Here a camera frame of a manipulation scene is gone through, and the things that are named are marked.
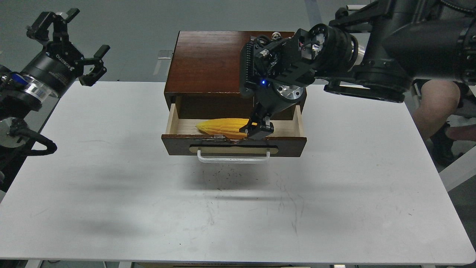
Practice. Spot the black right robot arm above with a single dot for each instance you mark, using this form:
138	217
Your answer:
375	52

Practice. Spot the yellow corn cob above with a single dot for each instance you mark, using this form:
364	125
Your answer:
229	127

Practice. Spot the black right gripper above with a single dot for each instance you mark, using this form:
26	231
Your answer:
270	99

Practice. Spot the person's bare leg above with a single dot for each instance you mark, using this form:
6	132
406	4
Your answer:
439	100

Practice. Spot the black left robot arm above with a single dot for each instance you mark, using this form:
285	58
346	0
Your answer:
21	95

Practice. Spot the wooden drawer with white handle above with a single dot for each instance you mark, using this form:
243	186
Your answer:
182	138

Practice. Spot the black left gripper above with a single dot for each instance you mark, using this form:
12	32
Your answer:
53	68

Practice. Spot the dark wooden drawer cabinet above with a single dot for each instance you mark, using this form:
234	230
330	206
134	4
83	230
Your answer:
203	78

